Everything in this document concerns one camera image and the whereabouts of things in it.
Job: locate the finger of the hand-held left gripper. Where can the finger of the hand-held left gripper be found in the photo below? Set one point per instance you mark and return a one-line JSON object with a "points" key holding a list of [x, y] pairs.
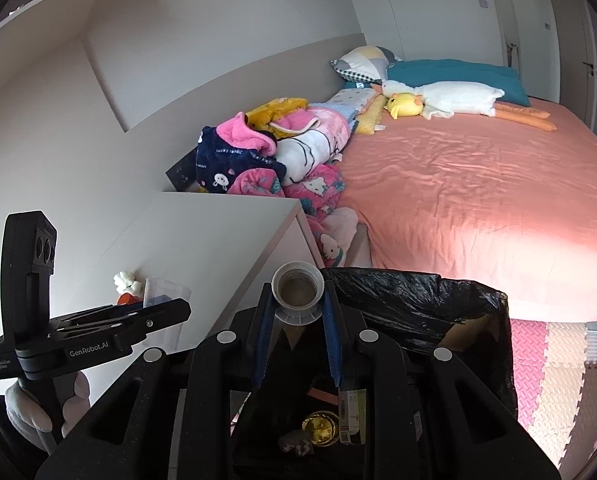
{"points": [[93, 314], [163, 320]]}

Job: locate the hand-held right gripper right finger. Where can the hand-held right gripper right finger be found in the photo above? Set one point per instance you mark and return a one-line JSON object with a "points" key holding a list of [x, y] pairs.
{"points": [[331, 340]]}

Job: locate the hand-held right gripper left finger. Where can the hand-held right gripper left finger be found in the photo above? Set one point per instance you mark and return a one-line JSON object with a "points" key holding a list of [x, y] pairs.
{"points": [[262, 340]]}

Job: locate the clear plastic cup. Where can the clear plastic cup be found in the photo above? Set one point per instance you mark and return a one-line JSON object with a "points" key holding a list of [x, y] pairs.
{"points": [[166, 290]]}

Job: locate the white plastic bottle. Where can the white plastic bottle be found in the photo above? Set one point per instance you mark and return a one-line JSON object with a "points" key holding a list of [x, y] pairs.
{"points": [[298, 292]]}

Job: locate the cardboard bin with black bag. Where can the cardboard bin with black bag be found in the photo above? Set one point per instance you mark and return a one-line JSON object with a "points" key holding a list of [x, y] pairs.
{"points": [[408, 300]]}

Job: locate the person's left hand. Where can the person's left hand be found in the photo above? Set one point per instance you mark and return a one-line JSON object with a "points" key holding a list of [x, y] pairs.
{"points": [[76, 390]]}

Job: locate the orange wrapper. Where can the orange wrapper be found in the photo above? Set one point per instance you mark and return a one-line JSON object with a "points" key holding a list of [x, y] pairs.
{"points": [[125, 299]]}

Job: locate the white crumpled tissue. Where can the white crumpled tissue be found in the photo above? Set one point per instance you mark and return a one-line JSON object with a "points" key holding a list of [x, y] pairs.
{"points": [[126, 282]]}

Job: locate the pink paper strip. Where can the pink paper strip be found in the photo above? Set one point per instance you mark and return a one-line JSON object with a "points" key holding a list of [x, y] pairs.
{"points": [[323, 395]]}

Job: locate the small printed carton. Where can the small printed carton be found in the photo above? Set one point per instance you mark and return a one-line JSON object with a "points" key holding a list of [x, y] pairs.
{"points": [[353, 412]]}

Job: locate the gold crumpled wrapper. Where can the gold crumpled wrapper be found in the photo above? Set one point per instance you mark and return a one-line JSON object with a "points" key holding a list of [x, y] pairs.
{"points": [[320, 427]]}

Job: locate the white nightstand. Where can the white nightstand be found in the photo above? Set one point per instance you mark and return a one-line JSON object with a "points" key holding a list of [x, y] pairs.
{"points": [[203, 240]]}

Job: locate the grey crumpled wrapper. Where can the grey crumpled wrapper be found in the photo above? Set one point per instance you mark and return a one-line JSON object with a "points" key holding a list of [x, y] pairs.
{"points": [[293, 444]]}

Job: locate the black socket panel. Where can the black socket panel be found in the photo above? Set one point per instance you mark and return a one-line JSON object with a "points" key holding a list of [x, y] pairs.
{"points": [[183, 172]]}

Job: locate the pink floral blanket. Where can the pink floral blanket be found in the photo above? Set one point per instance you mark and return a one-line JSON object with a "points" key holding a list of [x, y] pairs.
{"points": [[318, 185]]}

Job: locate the white and pink cartoon blanket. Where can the white and pink cartoon blanket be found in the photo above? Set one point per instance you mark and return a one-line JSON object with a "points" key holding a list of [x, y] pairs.
{"points": [[308, 145]]}

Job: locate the pink bed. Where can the pink bed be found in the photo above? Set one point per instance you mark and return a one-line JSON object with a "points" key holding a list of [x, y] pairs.
{"points": [[478, 200]]}

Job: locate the pink and cream foam mat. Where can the pink and cream foam mat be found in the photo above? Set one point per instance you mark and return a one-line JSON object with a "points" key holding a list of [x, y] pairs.
{"points": [[553, 375]]}

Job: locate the long yellow-green pillow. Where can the long yellow-green pillow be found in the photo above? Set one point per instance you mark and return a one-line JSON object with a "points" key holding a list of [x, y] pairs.
{"points": [[371, 116]]}

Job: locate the yellow plush cloth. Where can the yellow plush cloth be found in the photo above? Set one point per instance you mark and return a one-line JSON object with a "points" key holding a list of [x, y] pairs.
{"points": [[273, 110]]}

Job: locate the beige headboard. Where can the beige headboard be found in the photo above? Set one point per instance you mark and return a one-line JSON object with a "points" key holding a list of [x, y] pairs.
{"points": [[228, 95]]}

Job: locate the light blue patterned pillow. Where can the light blue patterned pillow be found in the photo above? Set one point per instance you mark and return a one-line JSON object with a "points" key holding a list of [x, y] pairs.
{"points": [[351, 97]]}

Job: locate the yellow duck plush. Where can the yellow duck plush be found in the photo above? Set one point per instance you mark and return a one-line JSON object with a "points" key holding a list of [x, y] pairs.
{"points": [[403, 105]]}

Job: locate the white goose plush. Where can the white goose plush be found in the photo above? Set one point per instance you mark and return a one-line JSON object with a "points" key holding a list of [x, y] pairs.
{"points": [[453, 97]]}

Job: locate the patchwork pillow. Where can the patchwork pillow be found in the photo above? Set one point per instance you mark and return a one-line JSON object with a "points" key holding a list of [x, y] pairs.
{"points": [[366, 62]]}

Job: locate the teal pillow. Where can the teal pillow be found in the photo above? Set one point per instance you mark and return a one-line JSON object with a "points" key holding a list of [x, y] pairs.
{"points": [[453, 72]]}

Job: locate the white wardrobe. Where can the white wardrobe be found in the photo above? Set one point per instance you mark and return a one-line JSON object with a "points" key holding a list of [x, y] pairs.
{"points": [[428, 10]]}

